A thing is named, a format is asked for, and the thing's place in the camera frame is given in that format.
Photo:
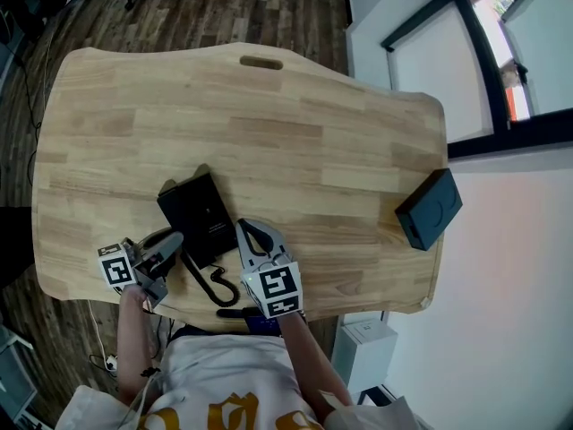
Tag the person's left forearm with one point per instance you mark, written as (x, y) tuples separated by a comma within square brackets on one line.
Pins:
[(134, 343)]

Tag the white metal rack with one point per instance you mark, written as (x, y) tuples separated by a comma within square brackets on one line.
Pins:
[(13, 374)]

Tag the black window frame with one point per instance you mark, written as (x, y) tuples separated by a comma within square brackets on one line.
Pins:
[(474, 61)]

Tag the black square box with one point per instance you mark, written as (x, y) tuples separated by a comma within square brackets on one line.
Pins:
[(430, 208)]

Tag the person's right forearm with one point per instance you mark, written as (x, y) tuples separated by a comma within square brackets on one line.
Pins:
[(309, 361)]

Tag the white shirt with gold print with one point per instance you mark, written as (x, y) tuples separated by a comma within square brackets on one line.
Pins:
[(233, 374)]

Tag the black wrist band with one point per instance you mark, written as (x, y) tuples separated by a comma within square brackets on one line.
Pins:
[(150, 371)]

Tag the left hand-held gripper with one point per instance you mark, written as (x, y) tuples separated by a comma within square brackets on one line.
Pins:
[(117, 269)]

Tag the dark blue device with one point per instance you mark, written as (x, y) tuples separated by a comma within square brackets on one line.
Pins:
[(263, 324)]

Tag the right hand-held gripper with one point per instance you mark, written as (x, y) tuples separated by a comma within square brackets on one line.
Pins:
[(274, 287)]

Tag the black desk control panel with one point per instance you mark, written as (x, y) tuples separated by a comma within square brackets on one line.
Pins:
[(230, 314)]

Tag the white power strip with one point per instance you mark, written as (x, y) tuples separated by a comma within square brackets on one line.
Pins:
[(111, 362)]

